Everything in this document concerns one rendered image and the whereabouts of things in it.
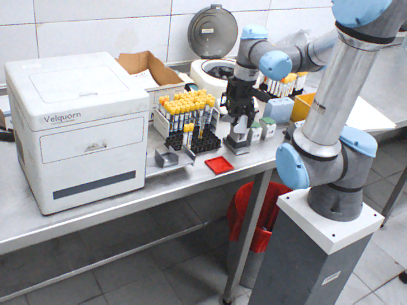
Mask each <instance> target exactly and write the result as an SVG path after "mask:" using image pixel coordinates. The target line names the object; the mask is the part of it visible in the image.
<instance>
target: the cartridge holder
mask: <svg viewBox="0 0 407 305"><path fill-rule="evenodd" d="M222 140H223V141H224V142H225V143H226V145H227V146H228V147H229V148H230V149H231V150H232V151H233V152H234V153H235V154H236V155H238V154H243V153H248V152H250V150H251V149H250V148H249V147H248V146H247V144H248V140H243V141H240V142H235V141H234V140H233V139H232V138H231V137H230V136H229V134H227V136H226V137H223V139H222Z"/></svg>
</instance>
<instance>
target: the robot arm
mask: <svg viewBox="0 0 407 305"><path fill-rule="evenodd" d="M331 2H332V3H333V6H332V7H331V9H332V12H333V15H334V17H335V18H336V20H335V27H334V28H333V29H331V30H329V31H327V32H326V33H324V34H323V35H321V36H319V37H318V38H316V39H314V40H313V41H311V42H309V43H307V44H305V45H301V46H274V45H272V44H271V43H269V42H268V41H267V40H268V34H269V32H268V29H266V28H265V27H262V26H260V25H246V26H245V27H244V28H243V29H242V34H241V37H240V43H239V47H238V53H237V59H236V62H235V68H234V72H233V74H234V76H233V77H231V78H228V82H227V86H226V92H222V95H221V101H220V107H225V109H226V110H227V111H228V112H227V115H225V116H223V117H222V119H221V120H222V121H224V122H230V126H231V124H232V123H236V122H237V121H238V117H240V122H238V124H237V125H235V126H234V127H233V132H235V133H241V140H242V139H244V137H245V136H246V135H247V133H248V132H249V130H250V128H251V126H252V124H253V122H254V117H255V107H254V105H255V101H254V98H253V97H256V98H257V99H258V100H259V101H262V102H266V103H268V101H269V100H270V98H271V96H269V94H268V93H267V92H266V91H264V90H260V89H258V88H256V87H255V85H256V83H257V80H258V78H259V72H260V71H261V73H262V74H263V75H264V76H266V77H268V78H269V79H271V80H272V81H281V80H282V79H284V78H286V77H287V76H288V75H289V74H292V73H299V72H318V71H323V70H324V73H323V75H322V78H321V81H320V83H319V86H318V88H317V91H316V93H315V96H314V99H313V101H312V104H311V106H310V109H309V111H308V114H307V116H306V119H305V122H304V124H303V125H302V126H299V127H297V128H296V129H295V130H294V132H293V135H292V137H291V141H290V143H288V144H287V143H284V144H282V145H280V146H279V147H278V148H277V150H276V153H275V164H276V167H277V171H278V174H279V176H280V178H281V180H282V181H283V183H284V184H285V185H286V186H287V187H289V188H291V189H307V188H308V187H310V189H309V190H308V194H307V203H308V205H309V206H310V208H311V209H312V210H313V211H314V212H316V213H317V214H319V215H321V216H323V217H325V218H327V219H331V220H335V221H340V222H348V221H352V220H356V219H357V218H358V217H359V216H360V214H361V212H362V209H363V200H362V199H363V187H364V184H365V182H366V179H367V176H368V174H369V171H370V168H371V166H372V163H373V160H374V158H375V157H376V151H377V148H378V144H377V141H376V140H375V139H374V138H373V137H372V136H371V135H370V134H368V133H366V132H364V131H362V130H360V129H357V128H353V127H350V126H347V125H345V124H346V122H347V120H348V118H349V116H350V113H351V112H352V108H353V106H354V104H355V102H356V100H357V98H358V96H359V94H360V92H361V89H362V87H363V85H364V83H365V81H366V78H367V77H368V74H369V72H370V70H371V68H372V66H373V64H374V62H375V60H376V58H377V55H378V53H379V51H380V49H382V48H384V47H386V46H388V45H391V44H392V43H393V42H394V40H395V38H396V36H397V33H398V32H400V33H403V32H407V0H331ZM223 97H226V101H225V103H223V104H222V99H223ZM243 114H246V115H243Z"/></svg>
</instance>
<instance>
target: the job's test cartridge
mask: <svg viewBox="0 0 407 305"><path fill-rule="evenodd" d="M247 135H248V133H247ZM247 135H246V136H245V137H244V139H242V140H241V133H235V132H233V126H232V125H231V126H230V132H229V136H230V137H231V138H232V139H233V140H234V141H235V142H240V141H243V140H247Z"/></svg>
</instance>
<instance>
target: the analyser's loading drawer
mask: <svg viewBox="0 0 407 305"><path fill-rule="evenodd" d="M165 160H167V162H166V161H165ZM195 160H196V155H195V154H194V153H193V152H192V151H191V150H190V149H189V148H188V147H187V145H186V144H183V149H182V150H180V151H175V150H173V148H171V147H170V146H169V151H168V152H163V153H159V152H158V151H157V150H156V149H155V157H152V158H147V159H146V177H147V176H149V175H154V174H156V173H161V172H165V171H168V170H172V169H175V168H179V167H182V166H187V165H192V166H195Z"/></svg>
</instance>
